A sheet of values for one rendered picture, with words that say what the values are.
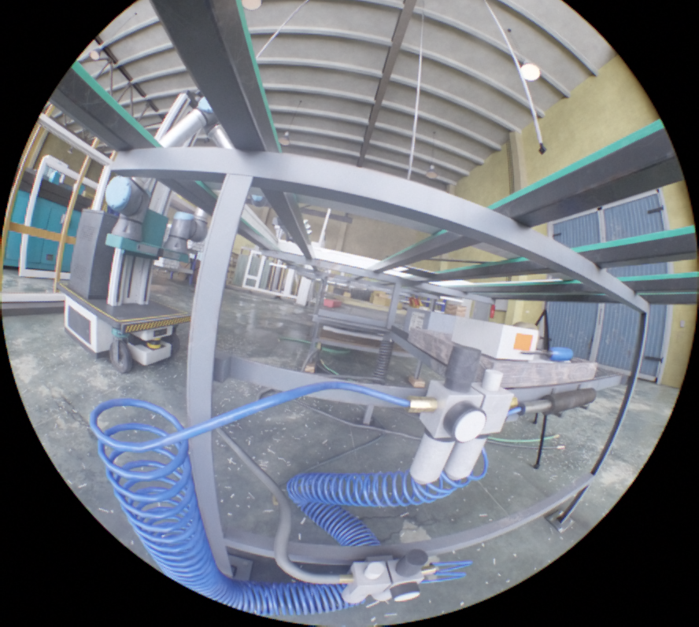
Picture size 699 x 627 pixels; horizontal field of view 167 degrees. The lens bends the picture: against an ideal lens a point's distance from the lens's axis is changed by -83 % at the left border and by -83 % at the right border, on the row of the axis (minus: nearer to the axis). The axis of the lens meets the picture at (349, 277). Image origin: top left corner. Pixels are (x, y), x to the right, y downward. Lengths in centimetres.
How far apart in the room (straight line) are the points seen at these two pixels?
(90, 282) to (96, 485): 114
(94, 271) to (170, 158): 141
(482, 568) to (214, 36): 105
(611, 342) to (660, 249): 606
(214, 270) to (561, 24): 886
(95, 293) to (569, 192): 187
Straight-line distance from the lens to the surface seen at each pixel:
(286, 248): 150
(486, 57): 898
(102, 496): 90
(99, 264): 171
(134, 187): 125
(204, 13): 17
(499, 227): 31
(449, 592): 83
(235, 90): 21
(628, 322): 640
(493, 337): 47
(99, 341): 155
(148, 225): 167
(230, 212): 26
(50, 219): 425
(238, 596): 60
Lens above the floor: 70
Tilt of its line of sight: 4 degrees up
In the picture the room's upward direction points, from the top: 12 degrees clockwise
